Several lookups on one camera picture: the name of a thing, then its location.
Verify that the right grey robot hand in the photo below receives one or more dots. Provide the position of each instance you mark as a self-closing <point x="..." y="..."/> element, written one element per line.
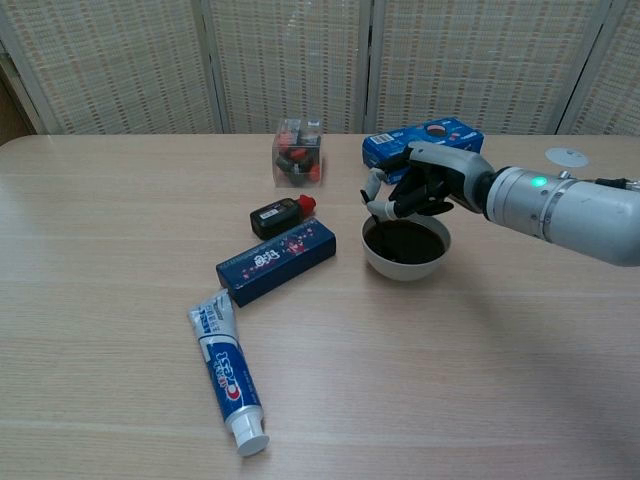
<point x="450" y="170"/>

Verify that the small black spoon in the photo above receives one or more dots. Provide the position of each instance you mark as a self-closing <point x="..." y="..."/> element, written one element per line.
<point x="378" y="227"/>

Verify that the white bowl with dark liquid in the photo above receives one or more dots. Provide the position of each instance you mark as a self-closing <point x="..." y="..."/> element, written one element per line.
<point x="405" y="267"/>

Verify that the blue Oreo cookie box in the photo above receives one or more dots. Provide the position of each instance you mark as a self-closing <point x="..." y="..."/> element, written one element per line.
<point x="385" y="145"/>

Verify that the woven folding screen panel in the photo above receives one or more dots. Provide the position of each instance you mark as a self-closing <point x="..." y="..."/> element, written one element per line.
<point x="480" y="60"/>
<point x="115" y="65"/>
<point x="620" y="85"/>
<point x="290" y="60"/>

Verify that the clear plastic box with items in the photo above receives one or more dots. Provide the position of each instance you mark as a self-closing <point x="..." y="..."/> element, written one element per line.
<point x="297" y="155"/>

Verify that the black bottle with red cap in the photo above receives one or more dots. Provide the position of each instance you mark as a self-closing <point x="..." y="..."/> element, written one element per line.
<point x="272" y="217"/>

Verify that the dark blue slim carton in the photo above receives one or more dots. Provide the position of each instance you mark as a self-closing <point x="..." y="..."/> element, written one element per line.
<point x="275" y="262"/>

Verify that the Crest toothpaste tube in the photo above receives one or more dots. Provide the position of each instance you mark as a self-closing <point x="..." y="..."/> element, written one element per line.
<point x="230" y="375"/>

